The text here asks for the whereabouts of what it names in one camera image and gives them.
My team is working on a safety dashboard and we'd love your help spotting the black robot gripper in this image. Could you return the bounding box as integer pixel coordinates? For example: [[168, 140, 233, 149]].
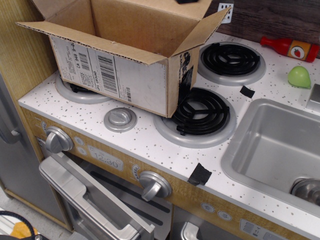
[[175, 0, 198, 4]]

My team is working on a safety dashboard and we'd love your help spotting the open cardboard shipping box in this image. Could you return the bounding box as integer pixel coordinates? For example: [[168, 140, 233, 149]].
[[20, 0, 229, 118]]

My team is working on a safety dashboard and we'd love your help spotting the back right black stove burner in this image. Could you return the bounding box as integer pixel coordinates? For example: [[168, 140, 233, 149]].
[[197, 42, 267, 87]]

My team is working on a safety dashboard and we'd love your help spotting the black stove burner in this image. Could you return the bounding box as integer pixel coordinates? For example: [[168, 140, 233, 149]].
[[152, 86, 238, 149], [197, 42, 267, 87]]

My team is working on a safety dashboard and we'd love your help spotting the front right black stove burner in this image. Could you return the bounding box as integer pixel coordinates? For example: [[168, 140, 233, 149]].
[[152, 86, 238, 149]]

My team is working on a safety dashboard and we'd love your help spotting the black tape piece back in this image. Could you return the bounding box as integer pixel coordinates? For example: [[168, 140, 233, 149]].
[[240, 85, 255, 99]]

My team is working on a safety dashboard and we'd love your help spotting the black tape piece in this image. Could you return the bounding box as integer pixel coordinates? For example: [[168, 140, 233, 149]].
[[240, 85, 255, 99], [187, 163, 212, 186]]

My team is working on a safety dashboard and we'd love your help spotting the red toy ketchup bottle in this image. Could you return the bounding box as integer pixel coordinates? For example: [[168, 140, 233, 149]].
[[260, 36, 320, 63]]

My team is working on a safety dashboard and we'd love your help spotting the grey round stovetop knob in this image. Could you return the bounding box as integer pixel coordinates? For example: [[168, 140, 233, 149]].
[[103, 107, 137, 133]]

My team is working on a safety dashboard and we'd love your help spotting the green toy pear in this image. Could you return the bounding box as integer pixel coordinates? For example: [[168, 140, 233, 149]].
[[287, 66, 311, 89]]

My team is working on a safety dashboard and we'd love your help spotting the back left stove burner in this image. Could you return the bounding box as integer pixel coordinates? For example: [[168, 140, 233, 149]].
[[55, 74, 112, 105]]

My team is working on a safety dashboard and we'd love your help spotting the grey faucet base block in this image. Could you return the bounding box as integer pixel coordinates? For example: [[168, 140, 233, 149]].
[[306, 84, 320, 112]]

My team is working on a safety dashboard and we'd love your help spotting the grey toy sink basin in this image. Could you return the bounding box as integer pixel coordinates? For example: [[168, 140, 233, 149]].
[[220, 99, 320, 217]]

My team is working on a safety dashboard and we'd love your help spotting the oven clock display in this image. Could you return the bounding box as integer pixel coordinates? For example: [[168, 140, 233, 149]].
[[87, 145, 124, 172]]

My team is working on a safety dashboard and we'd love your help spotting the black tape piece front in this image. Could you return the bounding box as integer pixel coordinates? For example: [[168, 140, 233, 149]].
[[187, 163, 212, 186]]

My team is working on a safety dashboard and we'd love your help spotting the left silver oven knob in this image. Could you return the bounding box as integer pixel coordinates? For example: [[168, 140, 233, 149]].
[[45, 126, 74, 154]]

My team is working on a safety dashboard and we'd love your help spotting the silver oven knob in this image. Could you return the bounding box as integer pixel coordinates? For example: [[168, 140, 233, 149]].
[[45, 126, 74, 154], [139, 170, 173, 202]]

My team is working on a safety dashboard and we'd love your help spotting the right silver oven knob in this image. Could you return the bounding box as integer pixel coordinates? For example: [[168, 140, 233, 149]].
[[139, 170, 173, 202]]

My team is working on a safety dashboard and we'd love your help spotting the silver sink drain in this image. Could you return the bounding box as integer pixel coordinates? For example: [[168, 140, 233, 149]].
[[290, 178, 320, 206]]

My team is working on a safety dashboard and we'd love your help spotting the silver oven door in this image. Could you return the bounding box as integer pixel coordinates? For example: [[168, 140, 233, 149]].
[[39, 153, 172, 240]]

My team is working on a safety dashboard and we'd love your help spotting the grey toy refrigerator door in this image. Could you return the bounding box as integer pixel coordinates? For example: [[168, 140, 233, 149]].
[[0, 78, 66, 224]]

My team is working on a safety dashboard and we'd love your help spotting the orange object on floor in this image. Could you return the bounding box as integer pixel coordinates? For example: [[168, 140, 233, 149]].
[[10, 221, 32, 239]]

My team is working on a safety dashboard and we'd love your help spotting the white wall outlet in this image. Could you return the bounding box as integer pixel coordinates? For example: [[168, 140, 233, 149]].
[[216, 2, 234, 25]]

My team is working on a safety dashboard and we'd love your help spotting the silver dishwasher handle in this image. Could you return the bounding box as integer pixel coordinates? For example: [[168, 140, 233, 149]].
[[179, 222, 201, 240]]

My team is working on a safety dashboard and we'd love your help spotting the black cable on floor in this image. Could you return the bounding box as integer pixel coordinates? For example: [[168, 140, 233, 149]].
[[0, 210, 41, 240]]

